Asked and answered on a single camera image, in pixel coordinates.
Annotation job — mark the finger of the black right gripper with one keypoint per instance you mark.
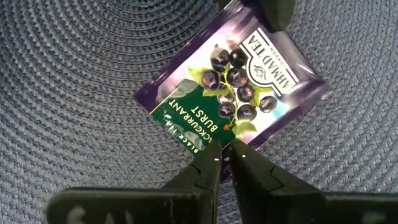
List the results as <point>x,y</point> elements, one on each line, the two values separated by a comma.
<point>276,12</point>

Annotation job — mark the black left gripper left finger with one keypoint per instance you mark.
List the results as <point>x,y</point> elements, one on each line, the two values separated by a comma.
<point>202,177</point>

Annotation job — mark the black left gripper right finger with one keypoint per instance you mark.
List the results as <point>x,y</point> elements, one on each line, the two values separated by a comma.
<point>255,177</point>

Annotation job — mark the black green tea packet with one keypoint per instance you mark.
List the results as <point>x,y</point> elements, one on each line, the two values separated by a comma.
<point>230,84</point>

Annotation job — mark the round black woven placemat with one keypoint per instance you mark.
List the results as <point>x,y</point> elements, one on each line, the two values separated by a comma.
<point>77,93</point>

